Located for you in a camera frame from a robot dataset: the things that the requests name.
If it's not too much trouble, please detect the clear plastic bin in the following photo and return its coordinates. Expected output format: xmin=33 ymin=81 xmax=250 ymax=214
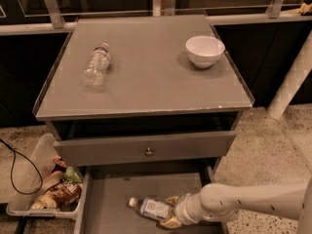
xmin=7 ymin=134 xmax=80 ymax=219

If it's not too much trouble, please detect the metal railing frame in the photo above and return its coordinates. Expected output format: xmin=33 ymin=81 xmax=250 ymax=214
xmin=0 ymin=0 xmax=312 ymax=35

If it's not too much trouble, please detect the red snack packet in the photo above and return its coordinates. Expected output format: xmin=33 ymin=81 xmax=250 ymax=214
xmin=54 ymin=155 xmax=66 ymax=169

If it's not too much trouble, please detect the upper grey drawer with knob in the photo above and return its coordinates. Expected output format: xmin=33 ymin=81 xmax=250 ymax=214
xmin=54 ymin=131 xmax=235 ymax=167

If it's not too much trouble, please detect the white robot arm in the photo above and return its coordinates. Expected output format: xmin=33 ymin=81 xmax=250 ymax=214
xmin=160 ymin=32 xmax=312 ymax=234

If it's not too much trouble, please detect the white ceramic bowl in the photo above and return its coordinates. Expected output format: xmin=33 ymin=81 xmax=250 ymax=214
xmin=185 ymin=36 xmax=225 ymax=68

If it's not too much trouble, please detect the green snack packet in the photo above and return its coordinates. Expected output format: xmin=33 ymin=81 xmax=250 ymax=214
xmin=63 ymin=167 xmax=82 ymax=183

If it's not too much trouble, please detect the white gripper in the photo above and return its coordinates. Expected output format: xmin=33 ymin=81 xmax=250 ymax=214
xmin=160 ymin=193 xmax=208 ymax=229

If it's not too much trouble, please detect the black cable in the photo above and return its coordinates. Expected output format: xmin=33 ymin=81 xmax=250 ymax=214
xmin=0 ymin=137 xmax=44 ymax=196

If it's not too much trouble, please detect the blue plastic bottle white cap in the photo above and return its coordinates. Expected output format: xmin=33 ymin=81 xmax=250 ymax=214
xmin=128 ymin=197 xmax=173 ymax=221

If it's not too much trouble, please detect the open middle grey drawer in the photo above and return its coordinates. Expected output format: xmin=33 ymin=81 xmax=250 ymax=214
xmin=74 ymin=167 xmax=229 ymax=234

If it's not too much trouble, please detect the grey drawer cabinet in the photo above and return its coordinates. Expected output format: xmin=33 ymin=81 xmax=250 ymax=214
xmin=32 ymin=15 xmax=255 ymax=234

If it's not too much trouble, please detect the clear crushed water bottle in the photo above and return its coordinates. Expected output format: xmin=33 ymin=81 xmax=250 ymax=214
xmin=81 ymin=43 xmax=110 ymax=89

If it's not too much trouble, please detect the brown snack bag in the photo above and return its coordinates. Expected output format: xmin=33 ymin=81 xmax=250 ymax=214
xmin=31 ymin=180 xmax=82 ymax=210

